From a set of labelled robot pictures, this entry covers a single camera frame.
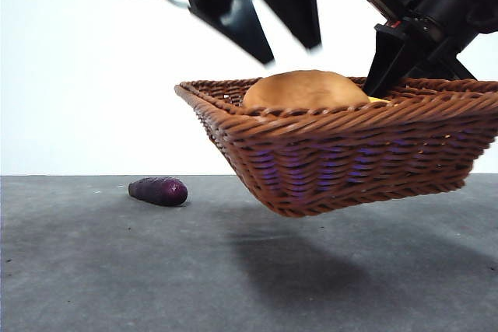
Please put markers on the brown wicker basket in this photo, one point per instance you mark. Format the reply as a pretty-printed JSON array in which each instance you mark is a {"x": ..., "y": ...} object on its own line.
[{"x": 350, "y": 153}]

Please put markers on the brown potato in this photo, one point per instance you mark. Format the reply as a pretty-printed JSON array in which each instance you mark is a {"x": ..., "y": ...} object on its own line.
[{"x": 307, "y": 89}]

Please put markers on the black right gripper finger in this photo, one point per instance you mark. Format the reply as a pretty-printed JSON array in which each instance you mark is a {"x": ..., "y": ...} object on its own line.
[
  {"x": 385, "y": 63},
  {"x": 292, "y": 1},
  {"x": 428, "y": 65}
]

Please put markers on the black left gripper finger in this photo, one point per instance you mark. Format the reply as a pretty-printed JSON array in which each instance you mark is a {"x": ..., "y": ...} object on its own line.
[{"x": 241, "y": 21}]

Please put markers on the purple sweet potato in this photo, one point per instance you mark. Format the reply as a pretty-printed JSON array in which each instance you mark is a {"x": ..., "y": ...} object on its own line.
[{"x": 159, "y": 191}]

